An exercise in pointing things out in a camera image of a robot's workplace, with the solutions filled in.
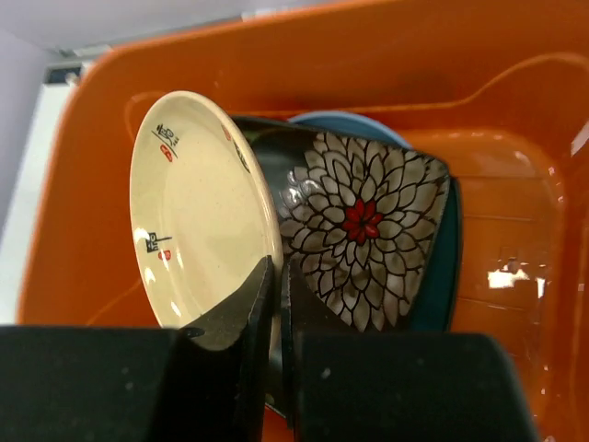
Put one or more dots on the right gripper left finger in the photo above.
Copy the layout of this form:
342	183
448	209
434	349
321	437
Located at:
225	361

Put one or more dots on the orange plastic bin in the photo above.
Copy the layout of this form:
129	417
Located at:
497	89

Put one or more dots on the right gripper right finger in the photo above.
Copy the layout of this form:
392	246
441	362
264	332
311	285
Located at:
308	328

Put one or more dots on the teal square plate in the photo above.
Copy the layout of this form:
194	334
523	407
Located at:
435	305

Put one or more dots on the blue round plate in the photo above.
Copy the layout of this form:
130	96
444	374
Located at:
350	123

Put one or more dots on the beige floral round plate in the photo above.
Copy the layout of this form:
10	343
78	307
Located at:
201	210

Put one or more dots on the black floral square plate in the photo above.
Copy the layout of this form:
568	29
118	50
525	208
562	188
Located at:
359	214

